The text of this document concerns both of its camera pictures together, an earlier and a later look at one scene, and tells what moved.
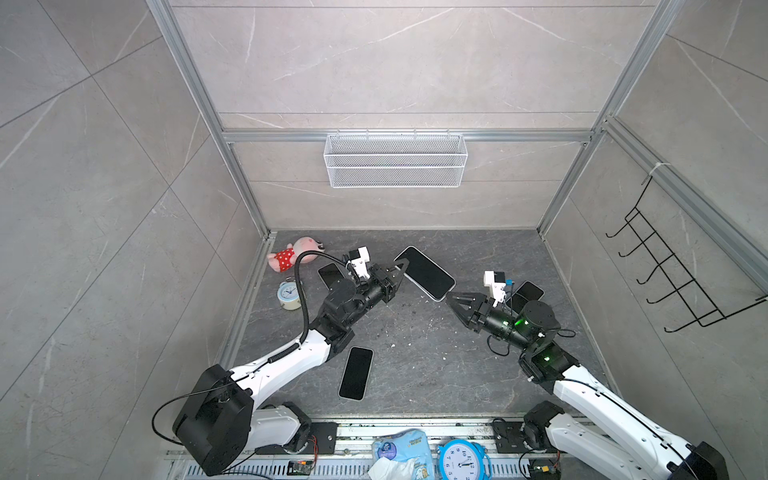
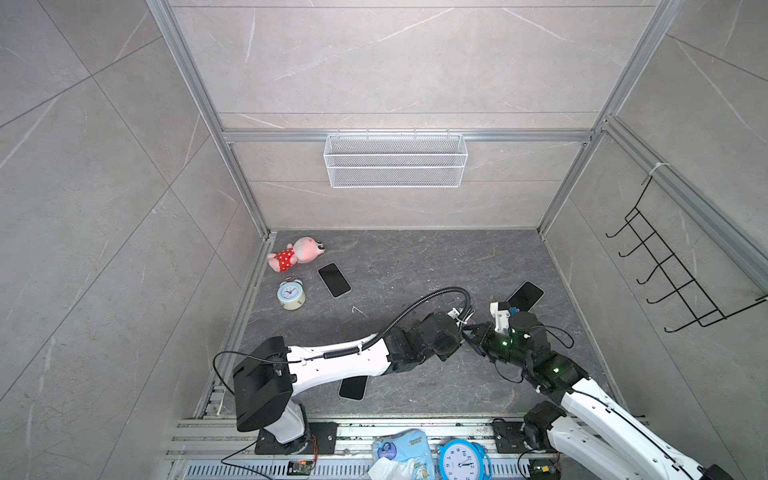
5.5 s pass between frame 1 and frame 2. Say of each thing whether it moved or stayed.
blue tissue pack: stayed
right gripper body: moved
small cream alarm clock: stayed
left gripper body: moved
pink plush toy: stayed
